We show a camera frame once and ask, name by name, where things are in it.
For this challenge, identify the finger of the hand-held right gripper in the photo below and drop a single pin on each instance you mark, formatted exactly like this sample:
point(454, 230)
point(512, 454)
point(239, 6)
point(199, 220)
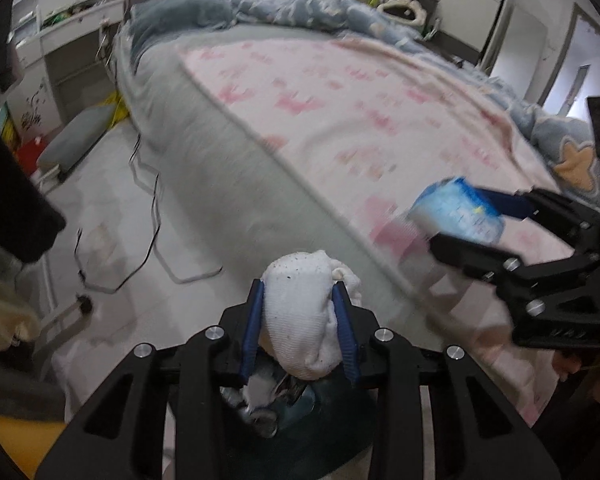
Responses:
point(480, 260)
point(505, 205)

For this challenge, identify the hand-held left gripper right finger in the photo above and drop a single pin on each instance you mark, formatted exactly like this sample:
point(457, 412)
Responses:
point(345, 335)

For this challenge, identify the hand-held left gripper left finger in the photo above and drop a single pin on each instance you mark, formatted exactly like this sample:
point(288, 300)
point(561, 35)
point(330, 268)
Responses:
point(252, 330)

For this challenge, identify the blue printed plastic packet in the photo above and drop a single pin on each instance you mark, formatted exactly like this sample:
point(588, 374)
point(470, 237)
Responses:
point(455, 210)

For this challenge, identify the white sock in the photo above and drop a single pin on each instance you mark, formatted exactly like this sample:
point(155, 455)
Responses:
point(300, 300)

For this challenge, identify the dark trash bin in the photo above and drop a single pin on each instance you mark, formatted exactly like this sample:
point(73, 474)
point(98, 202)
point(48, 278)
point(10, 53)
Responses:
point(320, 430)

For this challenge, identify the person's right hand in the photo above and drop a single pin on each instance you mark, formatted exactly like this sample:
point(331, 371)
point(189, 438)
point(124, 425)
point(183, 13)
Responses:
point(567, 362)

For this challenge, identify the white door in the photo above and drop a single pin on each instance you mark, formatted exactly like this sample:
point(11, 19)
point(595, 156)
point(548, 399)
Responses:
point(580, 85)

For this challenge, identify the grey bed sheet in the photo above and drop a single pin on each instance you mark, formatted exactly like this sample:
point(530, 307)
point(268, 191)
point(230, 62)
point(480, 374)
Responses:
point(219, 160)

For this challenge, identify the bed with pink blanket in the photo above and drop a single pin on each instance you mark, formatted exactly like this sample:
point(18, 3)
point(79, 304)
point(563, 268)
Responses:
point(355, 110)

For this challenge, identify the white plush pet bed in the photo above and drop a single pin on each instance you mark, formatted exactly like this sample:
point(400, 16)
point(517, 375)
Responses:
point(415, 10)

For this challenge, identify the yellow bag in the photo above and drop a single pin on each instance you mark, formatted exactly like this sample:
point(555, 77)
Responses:
point(117, 110)

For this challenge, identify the grey stool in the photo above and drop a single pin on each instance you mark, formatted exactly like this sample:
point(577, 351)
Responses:
point(74, 135)

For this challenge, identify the dark cloth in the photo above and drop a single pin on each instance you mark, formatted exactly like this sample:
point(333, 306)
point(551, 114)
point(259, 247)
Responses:
point(14, 200)

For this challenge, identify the blue cloud-patterned duvet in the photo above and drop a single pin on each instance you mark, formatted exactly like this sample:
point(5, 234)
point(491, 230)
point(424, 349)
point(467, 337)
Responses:
point(305, 5)

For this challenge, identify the red box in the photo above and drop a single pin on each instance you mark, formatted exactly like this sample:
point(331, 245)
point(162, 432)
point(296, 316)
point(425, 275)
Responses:
point(29, 152)

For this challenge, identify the grey pillow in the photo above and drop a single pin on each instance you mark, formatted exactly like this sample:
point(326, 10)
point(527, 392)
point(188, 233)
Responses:
point(179, 20)

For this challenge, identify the colourful book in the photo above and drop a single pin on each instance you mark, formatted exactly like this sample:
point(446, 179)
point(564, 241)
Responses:
point(4, 122)

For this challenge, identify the white dressing table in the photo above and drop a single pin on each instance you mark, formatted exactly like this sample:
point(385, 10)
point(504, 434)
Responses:
point(74, 40)

